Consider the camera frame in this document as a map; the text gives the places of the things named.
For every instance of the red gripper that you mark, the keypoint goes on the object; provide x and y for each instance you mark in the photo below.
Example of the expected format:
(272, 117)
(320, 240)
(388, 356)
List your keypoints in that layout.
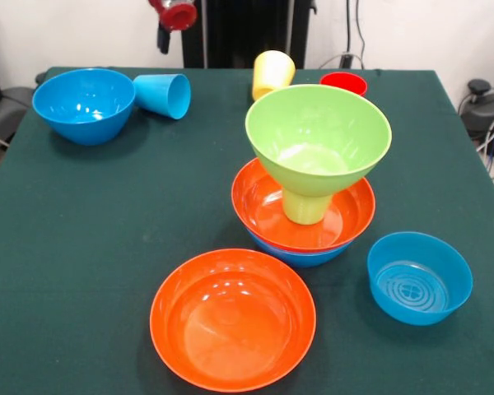
(179, 17)

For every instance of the light blue cup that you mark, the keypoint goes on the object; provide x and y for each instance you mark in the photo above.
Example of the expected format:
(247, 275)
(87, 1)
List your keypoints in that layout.
(156, 94)

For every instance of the large blue bowl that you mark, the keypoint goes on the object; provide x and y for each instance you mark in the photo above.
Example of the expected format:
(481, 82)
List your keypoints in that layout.
(308, 257)
(84, 98)

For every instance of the yellow cup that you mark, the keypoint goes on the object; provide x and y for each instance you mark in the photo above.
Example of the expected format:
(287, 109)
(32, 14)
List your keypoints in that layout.
(271, 72)

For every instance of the green bowl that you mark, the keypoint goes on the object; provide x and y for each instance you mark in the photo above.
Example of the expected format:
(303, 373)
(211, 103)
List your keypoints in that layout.
(317, 123)

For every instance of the orange bowl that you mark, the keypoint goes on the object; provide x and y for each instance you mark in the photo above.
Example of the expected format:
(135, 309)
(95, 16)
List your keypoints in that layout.
(263, 205)
(230, 329)

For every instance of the lime green cup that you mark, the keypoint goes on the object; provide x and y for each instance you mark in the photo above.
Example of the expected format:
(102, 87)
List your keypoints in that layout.
(306, 210)

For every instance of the small blue bowl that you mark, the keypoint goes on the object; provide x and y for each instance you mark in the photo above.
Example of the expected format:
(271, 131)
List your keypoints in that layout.
(420, 284)

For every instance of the dark green tablecloth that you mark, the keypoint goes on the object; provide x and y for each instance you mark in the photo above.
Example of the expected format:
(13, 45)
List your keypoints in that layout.
(107, 205)

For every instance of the red cup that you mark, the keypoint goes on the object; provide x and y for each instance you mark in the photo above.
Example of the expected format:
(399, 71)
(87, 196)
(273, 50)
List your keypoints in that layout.
(346, 82)

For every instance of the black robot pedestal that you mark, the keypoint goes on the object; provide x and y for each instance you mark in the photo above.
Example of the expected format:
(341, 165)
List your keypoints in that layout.
(243, 33)

